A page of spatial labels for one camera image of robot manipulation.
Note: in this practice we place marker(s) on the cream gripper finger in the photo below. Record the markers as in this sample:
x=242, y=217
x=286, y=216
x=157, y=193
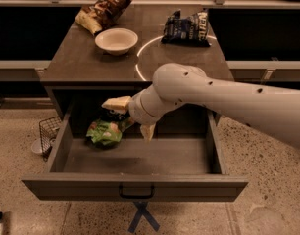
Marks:
x=119, y=104
x=147, y=132

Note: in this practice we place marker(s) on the green rice chip bag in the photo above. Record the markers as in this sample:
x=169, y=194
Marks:
x=107, y=130

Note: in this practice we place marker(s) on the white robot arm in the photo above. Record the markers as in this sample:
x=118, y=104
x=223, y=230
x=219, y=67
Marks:
x=272, y=110

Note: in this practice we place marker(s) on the open grey top drawer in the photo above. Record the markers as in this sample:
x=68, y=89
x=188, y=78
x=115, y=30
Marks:
x=183, y=162

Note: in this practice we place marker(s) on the grey cabinet with counter top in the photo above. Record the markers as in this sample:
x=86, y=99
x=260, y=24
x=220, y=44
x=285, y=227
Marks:
x=79, y=66

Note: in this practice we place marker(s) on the dark blue kettle chip bag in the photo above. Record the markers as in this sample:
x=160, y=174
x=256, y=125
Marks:
x=192, y=30

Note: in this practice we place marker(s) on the brown sea salt chip bag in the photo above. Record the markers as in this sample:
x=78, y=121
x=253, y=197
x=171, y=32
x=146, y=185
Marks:
x=102, y=15

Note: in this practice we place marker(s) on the white ceramic bowl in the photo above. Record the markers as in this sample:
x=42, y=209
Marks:
x=116, y=41

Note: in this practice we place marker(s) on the blue tape cross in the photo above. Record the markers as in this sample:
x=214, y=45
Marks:
x=141, y=211

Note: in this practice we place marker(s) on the black drawer handle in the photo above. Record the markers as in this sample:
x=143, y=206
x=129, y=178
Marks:
x=142, y=193

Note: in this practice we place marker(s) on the black wire basket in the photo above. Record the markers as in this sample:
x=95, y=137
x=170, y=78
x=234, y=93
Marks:
x=48, y=130

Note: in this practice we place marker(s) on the metal shelf bracket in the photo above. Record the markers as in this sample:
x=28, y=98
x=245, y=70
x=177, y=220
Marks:
x=268, y=73

